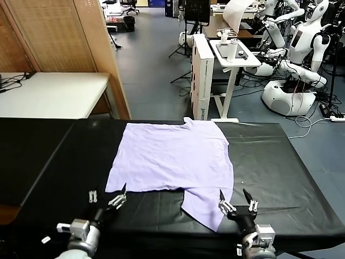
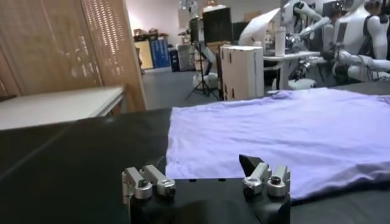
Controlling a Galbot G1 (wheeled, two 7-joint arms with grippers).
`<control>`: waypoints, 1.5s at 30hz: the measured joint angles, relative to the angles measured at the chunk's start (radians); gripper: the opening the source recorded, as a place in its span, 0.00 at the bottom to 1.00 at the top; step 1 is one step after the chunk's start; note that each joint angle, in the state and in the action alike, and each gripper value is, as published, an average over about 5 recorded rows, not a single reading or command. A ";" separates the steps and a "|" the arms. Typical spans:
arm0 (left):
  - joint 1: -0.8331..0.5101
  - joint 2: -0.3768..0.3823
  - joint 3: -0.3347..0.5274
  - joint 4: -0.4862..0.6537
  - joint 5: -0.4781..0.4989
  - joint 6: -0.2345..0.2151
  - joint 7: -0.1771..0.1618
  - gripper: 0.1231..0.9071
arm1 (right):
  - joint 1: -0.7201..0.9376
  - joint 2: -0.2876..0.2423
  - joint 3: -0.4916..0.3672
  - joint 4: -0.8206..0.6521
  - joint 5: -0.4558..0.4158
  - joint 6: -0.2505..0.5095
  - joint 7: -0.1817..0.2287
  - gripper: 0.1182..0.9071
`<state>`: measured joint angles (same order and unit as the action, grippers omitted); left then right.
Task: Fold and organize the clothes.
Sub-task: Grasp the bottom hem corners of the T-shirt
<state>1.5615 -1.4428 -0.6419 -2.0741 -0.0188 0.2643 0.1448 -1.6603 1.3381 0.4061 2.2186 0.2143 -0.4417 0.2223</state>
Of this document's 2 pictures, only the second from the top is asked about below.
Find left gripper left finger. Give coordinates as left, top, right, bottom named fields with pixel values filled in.
left=121, top=164, right=177, bottom=205

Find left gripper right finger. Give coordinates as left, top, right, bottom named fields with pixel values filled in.
left=239, top=154, right=291, bottom=198

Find lavender printed t-shirt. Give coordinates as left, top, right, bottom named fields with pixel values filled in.
left=165, top=87, right=390, bottom=201

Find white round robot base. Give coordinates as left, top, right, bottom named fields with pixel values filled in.
left=192, top=72, right=219, bottom=89

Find large black table cover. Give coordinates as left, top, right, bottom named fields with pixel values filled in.
left=0, top=80, right=390, bottom=224

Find tall white cardboard box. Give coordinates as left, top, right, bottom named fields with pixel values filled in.
left=219, top=45, right=265, bottom=101

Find black tripod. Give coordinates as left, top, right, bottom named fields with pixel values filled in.
left=185, top=42, right=221, bottom=101

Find yellow cabinet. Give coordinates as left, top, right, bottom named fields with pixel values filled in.
left=133, top=40, right=154, bottom=70

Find blue cabinet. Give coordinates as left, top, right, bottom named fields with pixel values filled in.
left=150, top=38, right=171, bottom=69

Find white side table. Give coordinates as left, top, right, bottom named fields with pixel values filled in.
left=0, top=85, right=126, bottom=131

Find white thermos bottle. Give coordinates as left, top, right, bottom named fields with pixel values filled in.
left=275, top=26, right=287, bottom=57

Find large white curved sheet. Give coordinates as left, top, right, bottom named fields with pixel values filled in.
left=238, top=8, right=281, bottom=47

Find black monitor panel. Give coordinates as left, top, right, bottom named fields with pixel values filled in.
left=202, top=7, right=234, bottom=45

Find wooden folding screen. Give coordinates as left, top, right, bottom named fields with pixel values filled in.
left=0, top=0, right=147, bottom=112

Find white humanoid robot black shoulders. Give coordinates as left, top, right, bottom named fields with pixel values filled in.
left=331, top=0, right=390, bottom=83

